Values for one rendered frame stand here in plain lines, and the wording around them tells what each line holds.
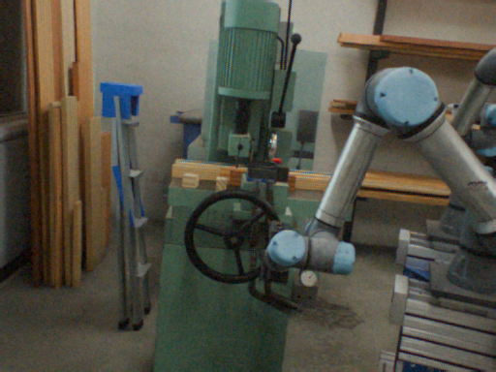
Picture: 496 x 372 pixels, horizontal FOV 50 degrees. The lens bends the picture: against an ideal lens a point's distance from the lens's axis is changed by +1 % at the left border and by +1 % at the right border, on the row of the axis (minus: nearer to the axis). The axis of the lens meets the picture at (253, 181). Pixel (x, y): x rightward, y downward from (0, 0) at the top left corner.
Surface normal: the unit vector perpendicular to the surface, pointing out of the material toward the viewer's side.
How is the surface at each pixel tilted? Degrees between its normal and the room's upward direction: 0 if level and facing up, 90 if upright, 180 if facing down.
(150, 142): 90
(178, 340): 90
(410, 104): 85
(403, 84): 86
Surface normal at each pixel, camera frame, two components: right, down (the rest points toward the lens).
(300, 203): 0.04, 0.22
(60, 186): 1.00, 0.07
